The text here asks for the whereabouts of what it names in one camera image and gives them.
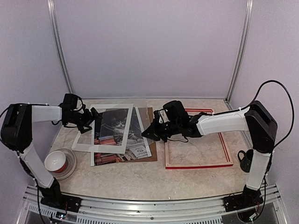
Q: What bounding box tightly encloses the right aluminium post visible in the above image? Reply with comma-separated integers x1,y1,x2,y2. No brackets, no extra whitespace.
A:
225,0,254,103

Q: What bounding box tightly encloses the aluminium post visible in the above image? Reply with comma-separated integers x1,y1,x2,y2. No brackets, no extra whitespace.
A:
225,0,254,103
47,0,75,94

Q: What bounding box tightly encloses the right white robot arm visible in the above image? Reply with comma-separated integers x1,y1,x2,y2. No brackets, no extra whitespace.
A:
142,100,278,212

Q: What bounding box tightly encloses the red wooden picture frame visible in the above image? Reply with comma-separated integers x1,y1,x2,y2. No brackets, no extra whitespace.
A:
164,107,234,170

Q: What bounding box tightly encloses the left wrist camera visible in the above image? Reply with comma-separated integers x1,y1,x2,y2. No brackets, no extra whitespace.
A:
61,93,83,111

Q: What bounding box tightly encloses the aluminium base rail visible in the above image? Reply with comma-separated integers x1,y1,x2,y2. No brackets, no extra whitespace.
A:
16,184,289,224

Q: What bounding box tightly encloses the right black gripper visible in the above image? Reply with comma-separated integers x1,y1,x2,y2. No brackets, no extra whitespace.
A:
142,118,181,142

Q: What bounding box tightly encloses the cat photo print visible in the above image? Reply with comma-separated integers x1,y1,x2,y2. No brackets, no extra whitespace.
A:
90,107,152,167

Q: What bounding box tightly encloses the left aluminium post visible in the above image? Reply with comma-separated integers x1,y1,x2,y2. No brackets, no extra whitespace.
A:
47,0,75,94

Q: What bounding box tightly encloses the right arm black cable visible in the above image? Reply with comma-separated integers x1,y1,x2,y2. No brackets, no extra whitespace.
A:
253,80,295,150

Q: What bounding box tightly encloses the brown backing board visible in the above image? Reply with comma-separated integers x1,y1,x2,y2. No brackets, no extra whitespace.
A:
102,107,158,162

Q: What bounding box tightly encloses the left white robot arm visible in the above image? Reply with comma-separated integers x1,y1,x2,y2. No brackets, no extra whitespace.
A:
0,103,102,213

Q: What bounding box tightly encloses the white mat board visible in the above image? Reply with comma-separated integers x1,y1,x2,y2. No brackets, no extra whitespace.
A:
71,104,133,154

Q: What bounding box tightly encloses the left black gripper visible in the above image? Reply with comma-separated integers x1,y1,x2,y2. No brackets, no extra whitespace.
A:
66,107,103,133

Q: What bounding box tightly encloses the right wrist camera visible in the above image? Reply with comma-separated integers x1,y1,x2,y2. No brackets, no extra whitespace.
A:
154,100,190,123

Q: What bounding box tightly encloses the dark green mug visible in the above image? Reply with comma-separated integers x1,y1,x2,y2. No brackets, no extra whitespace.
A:
237,149,253,173

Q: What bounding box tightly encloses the white red bowl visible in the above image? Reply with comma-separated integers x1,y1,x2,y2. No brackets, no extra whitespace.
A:
44,151,66,173

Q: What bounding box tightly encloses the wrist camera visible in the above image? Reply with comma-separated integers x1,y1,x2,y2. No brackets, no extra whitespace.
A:
154,100,190,123
61,93,83,111

